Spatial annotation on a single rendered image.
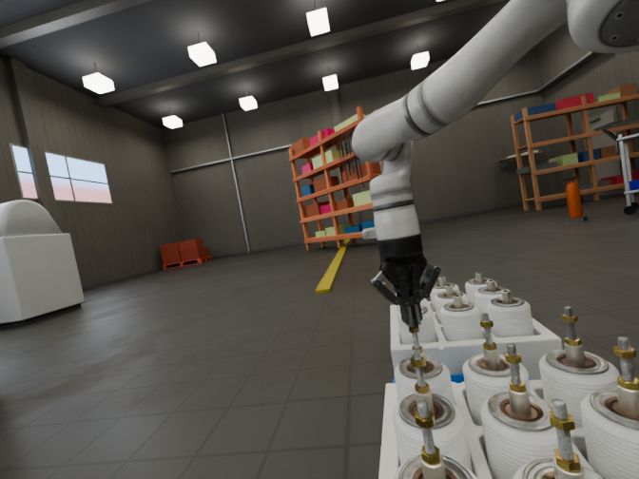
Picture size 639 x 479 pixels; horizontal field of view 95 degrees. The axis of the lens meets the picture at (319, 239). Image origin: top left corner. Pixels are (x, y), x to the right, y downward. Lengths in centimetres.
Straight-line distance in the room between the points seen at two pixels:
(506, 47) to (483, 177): 1139
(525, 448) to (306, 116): 1148
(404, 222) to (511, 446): 32
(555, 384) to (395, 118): 47
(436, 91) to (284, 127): 1134
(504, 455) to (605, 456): 11
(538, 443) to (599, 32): 42
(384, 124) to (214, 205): 1186
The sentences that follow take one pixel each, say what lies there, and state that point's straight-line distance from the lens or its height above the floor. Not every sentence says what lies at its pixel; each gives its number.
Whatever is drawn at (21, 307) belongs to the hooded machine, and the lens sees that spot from 484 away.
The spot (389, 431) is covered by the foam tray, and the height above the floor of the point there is 18.
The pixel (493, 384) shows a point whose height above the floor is 24.
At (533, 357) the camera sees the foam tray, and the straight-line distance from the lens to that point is 90.
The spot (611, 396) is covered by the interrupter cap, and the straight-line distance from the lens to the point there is 57.
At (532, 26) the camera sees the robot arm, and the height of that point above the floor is 70.
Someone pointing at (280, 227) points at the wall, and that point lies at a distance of 1129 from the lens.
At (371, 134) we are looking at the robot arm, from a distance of 50.
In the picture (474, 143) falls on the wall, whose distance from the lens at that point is 1189.
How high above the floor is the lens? 53
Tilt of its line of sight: 3 degrees down
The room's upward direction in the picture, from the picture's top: 10 degrees counter-clockwise
